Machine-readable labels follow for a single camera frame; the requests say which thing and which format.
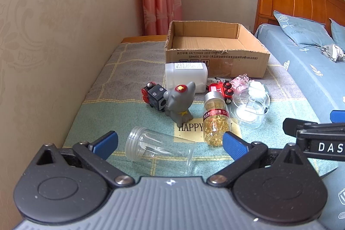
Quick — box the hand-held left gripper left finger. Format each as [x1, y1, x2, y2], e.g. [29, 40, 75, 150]
[35, 131, 135, 189]

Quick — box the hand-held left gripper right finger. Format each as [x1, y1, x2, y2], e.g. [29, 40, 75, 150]
[206, 131, 310, 189]

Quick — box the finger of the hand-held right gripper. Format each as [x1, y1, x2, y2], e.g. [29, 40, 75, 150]
[330, 110, 345, 123]
[282, 117, 319, 137]

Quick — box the gold capsule pill bottle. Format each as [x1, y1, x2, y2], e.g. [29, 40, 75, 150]
[202, 91, 233, 148]

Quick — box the clear plastic lidded container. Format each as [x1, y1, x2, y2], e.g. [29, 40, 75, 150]
[232, 81, 271, 128]

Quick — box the clear plastic jar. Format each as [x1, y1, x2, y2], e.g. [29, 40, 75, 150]
[125, 126, 197, 176]

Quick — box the pink plastic toy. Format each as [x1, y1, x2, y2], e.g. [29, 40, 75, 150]
[230, 74, 255, 92]

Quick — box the black toy train car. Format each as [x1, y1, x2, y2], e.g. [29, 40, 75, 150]
[141, 82, 169, 111]

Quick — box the grey elephant figurine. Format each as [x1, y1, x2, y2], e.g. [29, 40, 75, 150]
[162, 81, 197, 127]

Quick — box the brown cardboard box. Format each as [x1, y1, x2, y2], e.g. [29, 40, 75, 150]
[164, 20, 271, 78]

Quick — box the checked grey green blanket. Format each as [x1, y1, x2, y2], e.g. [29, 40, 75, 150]
[62, 41, 337, 177]

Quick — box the bed with blue sheet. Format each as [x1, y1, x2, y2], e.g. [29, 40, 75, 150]
[253, 24, 345, 230]

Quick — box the grey crumpled cloth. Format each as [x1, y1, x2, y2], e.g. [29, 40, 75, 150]
[320, 44, 345, 63]

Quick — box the clear correction tape dispenser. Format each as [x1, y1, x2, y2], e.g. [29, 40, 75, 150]
[207, 76, 229, 84]

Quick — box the white plastic bottle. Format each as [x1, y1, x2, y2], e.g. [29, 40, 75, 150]
[164, 62, 209, 94]

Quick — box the blue printed pillow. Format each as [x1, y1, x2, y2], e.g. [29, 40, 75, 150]
[329, 18, 345, 44]
[273, 10, 336, 48]

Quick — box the wooden bench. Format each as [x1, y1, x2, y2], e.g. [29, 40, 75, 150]
[120, 34, 169, 44]

